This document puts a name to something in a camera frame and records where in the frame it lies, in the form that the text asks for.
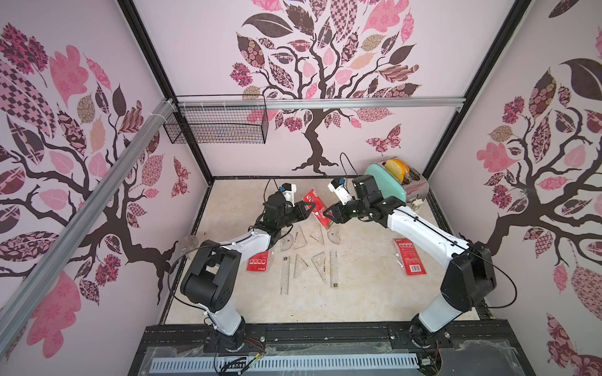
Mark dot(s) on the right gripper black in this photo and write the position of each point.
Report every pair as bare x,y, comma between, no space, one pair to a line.
347,209

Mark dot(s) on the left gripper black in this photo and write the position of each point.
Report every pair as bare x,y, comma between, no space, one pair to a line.
302,214

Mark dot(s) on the red ruler set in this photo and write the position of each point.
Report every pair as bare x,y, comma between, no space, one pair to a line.
409,257
312,197
259,263

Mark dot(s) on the clear protractor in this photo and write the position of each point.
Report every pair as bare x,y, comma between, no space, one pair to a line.
334,235
287,242

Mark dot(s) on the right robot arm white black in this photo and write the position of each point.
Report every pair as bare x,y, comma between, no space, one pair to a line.
469,269

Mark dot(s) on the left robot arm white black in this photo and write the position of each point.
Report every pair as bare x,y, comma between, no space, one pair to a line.
209,281

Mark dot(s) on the mint green toaster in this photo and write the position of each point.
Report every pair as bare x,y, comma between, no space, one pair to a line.
413,193

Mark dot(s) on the yellow toast slice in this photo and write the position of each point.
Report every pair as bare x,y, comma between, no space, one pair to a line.
398,169

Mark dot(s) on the clear plastic cup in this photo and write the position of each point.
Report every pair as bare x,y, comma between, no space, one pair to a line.
189,244

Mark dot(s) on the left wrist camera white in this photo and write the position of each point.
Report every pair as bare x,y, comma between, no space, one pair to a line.
288,191

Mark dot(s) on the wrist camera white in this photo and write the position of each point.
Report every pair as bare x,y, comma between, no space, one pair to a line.
288,191
338,187

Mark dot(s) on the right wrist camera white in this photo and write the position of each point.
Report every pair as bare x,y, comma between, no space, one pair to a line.
338,187

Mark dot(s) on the black wire basket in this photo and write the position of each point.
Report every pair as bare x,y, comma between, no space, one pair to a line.
219,119

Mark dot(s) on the aluminium rail back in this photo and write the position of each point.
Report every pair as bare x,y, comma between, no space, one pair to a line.
320,102

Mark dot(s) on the aluminium rail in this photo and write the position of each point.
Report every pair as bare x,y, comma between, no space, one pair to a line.
30,293
320,102

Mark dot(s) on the white slotted cable duct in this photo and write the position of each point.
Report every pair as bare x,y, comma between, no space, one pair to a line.
266,364

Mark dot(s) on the aluminium rail left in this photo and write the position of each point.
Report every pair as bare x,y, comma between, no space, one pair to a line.
30,293

